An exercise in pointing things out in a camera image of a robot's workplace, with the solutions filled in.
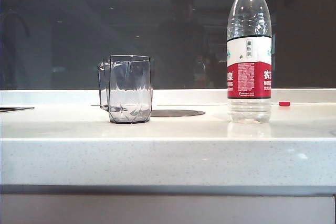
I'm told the clear water bottle red label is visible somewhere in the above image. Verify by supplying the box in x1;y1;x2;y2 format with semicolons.
226;0;273;124

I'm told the clear faceted glass mug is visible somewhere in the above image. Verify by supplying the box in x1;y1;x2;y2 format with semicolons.
97;55;153;124

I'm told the round dark metal countertop disc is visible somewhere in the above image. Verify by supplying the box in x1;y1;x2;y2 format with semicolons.
150;109;206;118

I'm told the grey cabinet front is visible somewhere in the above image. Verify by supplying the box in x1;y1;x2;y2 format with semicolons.
0;194;336;224

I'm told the flat black cooktop panel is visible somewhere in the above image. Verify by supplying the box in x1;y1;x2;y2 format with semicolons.
0;106;35;113

